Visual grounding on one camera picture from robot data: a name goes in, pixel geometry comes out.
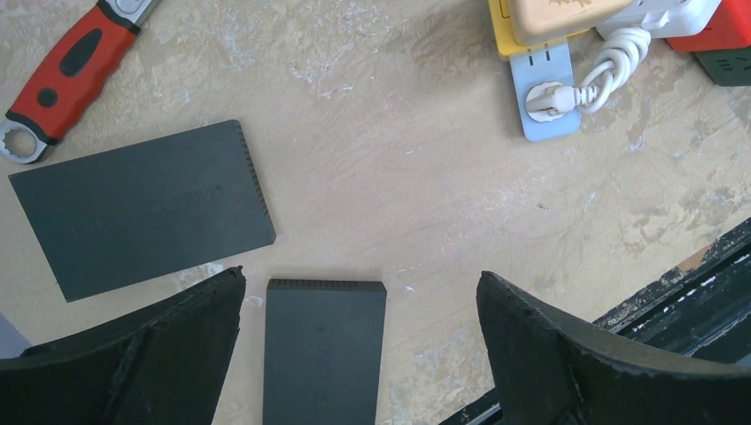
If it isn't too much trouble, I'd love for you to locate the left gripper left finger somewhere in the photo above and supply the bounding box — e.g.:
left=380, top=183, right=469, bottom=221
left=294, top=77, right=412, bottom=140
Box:
left=1, top=267, right=246, bottom=424

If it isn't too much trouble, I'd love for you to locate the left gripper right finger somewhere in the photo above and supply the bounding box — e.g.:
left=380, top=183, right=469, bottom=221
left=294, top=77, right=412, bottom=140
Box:
left=476, top=272, right=750, bottom=424

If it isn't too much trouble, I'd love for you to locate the adjustable wrench red handle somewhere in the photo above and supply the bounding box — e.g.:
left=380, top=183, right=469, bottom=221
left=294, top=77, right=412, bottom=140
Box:
left=1, top=0, right=159, bottom=165

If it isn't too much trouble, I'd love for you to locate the white power strip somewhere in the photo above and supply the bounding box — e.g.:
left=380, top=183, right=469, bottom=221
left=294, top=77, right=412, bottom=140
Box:
left=595, top=0, right=721, bottom=38

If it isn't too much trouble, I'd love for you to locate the yellow cube socket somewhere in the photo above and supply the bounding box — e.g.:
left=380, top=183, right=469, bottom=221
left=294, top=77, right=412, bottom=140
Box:
left=488, top=0, right=591, bottom=62

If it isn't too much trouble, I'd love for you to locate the dark green cube socket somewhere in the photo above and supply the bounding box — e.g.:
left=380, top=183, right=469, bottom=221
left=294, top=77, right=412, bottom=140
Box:
left=695, top=46, right=751, bottom=87

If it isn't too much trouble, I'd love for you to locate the red cube socket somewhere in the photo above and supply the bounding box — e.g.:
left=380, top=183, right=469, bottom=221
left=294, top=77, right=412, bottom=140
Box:
left=667, top=0, right=750, bottom=52

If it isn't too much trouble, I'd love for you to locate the black box far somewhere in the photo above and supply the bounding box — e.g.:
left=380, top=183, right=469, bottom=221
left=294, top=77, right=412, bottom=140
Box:
left=9, top=120, right=276, bottom=302

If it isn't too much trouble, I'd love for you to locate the black box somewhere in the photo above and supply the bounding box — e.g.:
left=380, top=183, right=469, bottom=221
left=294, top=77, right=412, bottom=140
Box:
left=9, top=120, right=276, bottom=302
left=262, top=278, right=387, bottom=424

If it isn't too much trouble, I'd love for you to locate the black box near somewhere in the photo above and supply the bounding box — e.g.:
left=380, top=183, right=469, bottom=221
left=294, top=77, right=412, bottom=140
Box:
left=262, top=278, right=387, bottom=424

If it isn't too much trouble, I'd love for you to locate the light blue power strip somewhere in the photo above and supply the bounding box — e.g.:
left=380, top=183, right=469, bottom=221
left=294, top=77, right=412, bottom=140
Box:
left=510, top=39, right=580, bottom=142

